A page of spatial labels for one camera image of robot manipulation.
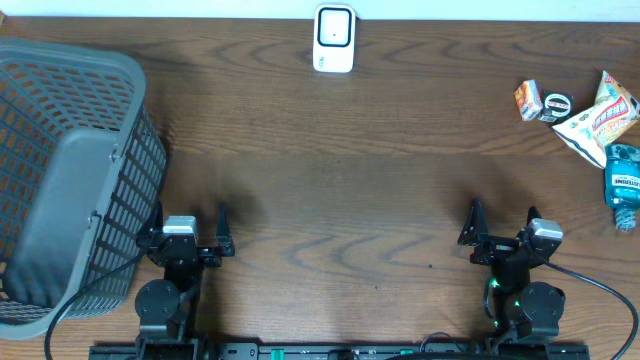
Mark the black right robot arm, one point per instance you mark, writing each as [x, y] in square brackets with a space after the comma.
[523, 311]

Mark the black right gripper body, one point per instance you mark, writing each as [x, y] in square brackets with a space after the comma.
[496, 248]

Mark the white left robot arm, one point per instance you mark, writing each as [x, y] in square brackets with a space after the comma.
[167, 307]

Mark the teal mouthwash bottle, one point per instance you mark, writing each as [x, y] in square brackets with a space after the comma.
[622, 184]

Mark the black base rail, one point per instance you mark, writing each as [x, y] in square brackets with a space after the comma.
[252, 351]

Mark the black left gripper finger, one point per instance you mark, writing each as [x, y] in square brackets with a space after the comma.
[223, 235]
[151, 228]

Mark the grey plastic basket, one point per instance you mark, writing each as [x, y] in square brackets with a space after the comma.
[82, 166]

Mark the small orange packet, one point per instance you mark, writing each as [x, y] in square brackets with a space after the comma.
[528, 100]

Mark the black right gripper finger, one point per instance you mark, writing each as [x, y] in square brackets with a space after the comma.
[533, 213]
[475, 231]

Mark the yellow snack bag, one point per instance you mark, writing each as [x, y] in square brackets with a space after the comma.
[589, 132]

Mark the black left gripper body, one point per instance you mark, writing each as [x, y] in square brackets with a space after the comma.
[207, 256]

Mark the green round-label box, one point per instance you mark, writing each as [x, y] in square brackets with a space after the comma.
[557, 106]

